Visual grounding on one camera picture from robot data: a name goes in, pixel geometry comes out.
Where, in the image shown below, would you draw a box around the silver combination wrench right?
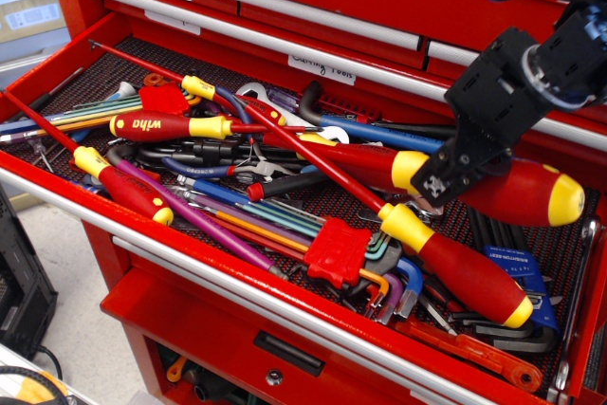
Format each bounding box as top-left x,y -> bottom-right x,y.
547,216 -> 601,404

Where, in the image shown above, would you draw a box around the red hex key holder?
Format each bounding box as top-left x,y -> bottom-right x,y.
303,217 -> 372,289

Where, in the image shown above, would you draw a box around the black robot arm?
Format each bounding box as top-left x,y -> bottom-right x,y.
412,0 -> 606,206

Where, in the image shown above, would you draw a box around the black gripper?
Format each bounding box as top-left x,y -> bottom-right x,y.
411,28 -> 553,207

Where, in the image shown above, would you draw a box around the blue handled pliers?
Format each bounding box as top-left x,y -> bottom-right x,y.
160,86 -> 285,183

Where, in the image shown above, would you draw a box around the large red yellow Wiha screwdriver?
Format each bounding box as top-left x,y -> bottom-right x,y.
260,132 -> 586,229

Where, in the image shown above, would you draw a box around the front red yellow Wiha screwdriver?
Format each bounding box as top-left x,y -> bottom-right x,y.
243,105 -> 533,328

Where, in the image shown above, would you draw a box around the red holder back hex set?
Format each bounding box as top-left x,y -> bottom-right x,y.
138,83 -> 190,116

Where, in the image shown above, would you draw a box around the long left red screwdriver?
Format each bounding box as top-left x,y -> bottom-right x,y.
1,88 -> 174,226

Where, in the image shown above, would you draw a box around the back thin red screwdriver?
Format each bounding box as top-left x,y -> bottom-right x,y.
89,39 -> 286,126

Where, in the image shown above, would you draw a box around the left-pointing Wiha red screwdriver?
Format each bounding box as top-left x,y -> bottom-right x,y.
109,111 -> 323,140

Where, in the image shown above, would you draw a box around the orange red flat tool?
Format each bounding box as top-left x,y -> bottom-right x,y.
394,317 -> 543,393

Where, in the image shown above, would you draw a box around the small black red screwdriver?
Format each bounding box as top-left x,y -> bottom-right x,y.
247,171 -> 328,201

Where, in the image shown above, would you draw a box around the blue hex key holder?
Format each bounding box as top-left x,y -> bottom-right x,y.
482,245 -> 561,334

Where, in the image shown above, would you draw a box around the purple long hex key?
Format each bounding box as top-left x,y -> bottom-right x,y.
106,145 -> 288,280

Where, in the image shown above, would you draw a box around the black box on floor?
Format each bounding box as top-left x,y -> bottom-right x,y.
1,193 -> 58,359

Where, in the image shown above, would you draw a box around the silver open-end wrench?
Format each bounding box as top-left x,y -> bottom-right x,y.
236,83 -> 349,144

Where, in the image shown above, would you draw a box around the white Cutting Tools label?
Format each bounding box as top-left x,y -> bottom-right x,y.
287,55 -> 357,86

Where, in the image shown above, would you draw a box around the long blue hex key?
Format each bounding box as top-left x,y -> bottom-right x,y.
299,81 -> 443,154

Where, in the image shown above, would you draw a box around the open red tool drawer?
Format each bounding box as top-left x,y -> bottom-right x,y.
0,10 -> 607,405

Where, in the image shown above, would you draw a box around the red metal tool chest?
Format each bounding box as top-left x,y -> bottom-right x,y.
43,0 -> 607,405

